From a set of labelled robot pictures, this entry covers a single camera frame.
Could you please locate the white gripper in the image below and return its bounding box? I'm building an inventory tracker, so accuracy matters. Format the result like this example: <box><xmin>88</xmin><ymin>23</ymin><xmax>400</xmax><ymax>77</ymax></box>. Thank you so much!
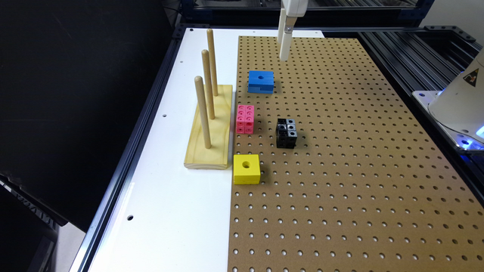
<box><xmin>278</xmin><ymin>0</ymin><xmax>309</xmax><ymax>61</ymax></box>

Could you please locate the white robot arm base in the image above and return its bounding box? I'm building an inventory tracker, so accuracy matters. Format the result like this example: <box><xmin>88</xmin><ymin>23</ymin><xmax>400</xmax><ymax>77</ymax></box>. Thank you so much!
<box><xmin>412</xmin><ymin>52</ymin><xmax>483</xmax><ymax>152</ymax></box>

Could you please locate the blue block with hole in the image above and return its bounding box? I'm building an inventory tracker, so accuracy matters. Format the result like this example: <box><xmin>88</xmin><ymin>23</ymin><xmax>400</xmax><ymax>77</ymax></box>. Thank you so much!
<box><xmin>248</xmin><ymin>70</ymin><xmax>275</xmax><ymax>94</ymax></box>

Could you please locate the pink cube block cluster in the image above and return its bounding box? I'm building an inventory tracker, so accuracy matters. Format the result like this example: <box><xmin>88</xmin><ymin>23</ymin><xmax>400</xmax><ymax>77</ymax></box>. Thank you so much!
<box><xmin>236</xmin><ymin>105</ymin><xmax>254</xmax><ymax>134</ymax></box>

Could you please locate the black cube block cluster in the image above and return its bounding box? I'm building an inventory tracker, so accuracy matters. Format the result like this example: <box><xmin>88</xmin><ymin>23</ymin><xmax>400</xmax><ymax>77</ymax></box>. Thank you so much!
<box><xmin>276</xmin><ymin>119</ymin><xmax>298</xmax><ymax>149</ymax></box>

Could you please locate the yellow block with hole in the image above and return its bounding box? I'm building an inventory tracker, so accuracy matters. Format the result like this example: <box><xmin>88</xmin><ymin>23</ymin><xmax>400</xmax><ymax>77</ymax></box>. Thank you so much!
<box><xmin>233</xmin><ymin>154</ymin><xmax>261</xmax><ymax>184</ymax></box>

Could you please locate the rear wooden peg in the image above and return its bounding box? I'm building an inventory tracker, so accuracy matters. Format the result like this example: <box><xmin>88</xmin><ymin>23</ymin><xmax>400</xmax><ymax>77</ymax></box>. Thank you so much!
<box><xmin>206</xmin><ymin>28</ymin><xmax>219</xmax><ymax>97</ymax></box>

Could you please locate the wooden peg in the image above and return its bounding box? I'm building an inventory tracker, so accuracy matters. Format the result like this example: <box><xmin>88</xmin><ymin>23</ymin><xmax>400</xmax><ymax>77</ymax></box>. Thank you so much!
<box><xmin>201</xmin><ymin>49</ymin><xmax>215</xmax><ymax>119</ymax></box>
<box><xmin>206</xmin><ymin>28</ymin><xmax>219</xmax><ymax>97</ymax></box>
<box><xmin>194</xmin><ymin>76</ymin><xmax>212</xmax><ymax>149</ymax></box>

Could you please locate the middle wooden peg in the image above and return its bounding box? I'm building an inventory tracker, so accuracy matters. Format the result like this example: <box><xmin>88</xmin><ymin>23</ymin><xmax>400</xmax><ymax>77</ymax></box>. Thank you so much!
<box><xmin>201</xmin><ymin>49</ymin><xmax>215</xmax><ymax>119</ymax></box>

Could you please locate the front wooden peg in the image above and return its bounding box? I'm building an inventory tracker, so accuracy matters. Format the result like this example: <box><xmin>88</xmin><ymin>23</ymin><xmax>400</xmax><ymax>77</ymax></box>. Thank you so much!
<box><xmin>194</xmin><ymin>76</ymin><xmax>212</xmax><ymax>149</ymax></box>

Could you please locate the wooden peg stand base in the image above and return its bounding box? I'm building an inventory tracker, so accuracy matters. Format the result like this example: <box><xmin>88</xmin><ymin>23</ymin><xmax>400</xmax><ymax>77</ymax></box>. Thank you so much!
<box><xmin>184</xmin><ymin>85</ymin><xmax>233</xmax><ymax>170</ymax></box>

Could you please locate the brown pegboard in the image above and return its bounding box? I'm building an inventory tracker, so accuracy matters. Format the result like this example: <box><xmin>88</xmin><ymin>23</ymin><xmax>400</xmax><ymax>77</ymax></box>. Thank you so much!
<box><xmin>228</xmin><ymin>36</ymin><xmax>483</xmax><ymax>271</ymax></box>

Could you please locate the black panel at left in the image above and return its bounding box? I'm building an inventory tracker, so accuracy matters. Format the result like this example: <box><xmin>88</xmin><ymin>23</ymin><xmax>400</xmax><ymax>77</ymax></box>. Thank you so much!
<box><xmin>1</xmin><ymin>0</ymin><xmax>172</xmax><ymax>230</ymax></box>

